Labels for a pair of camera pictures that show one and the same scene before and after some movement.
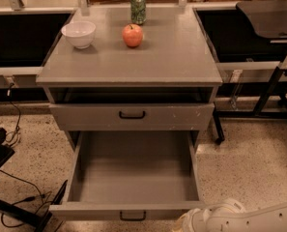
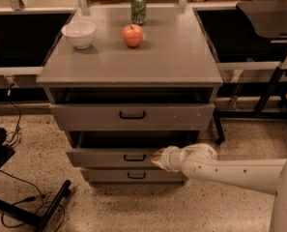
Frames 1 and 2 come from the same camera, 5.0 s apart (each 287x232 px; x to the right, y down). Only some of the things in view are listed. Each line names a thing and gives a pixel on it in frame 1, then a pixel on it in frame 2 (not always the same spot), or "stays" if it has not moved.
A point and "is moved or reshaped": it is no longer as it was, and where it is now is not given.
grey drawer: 131,176 is moved or reshaped
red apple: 132,35 stays
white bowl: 79,33 stays
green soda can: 138,12 stays
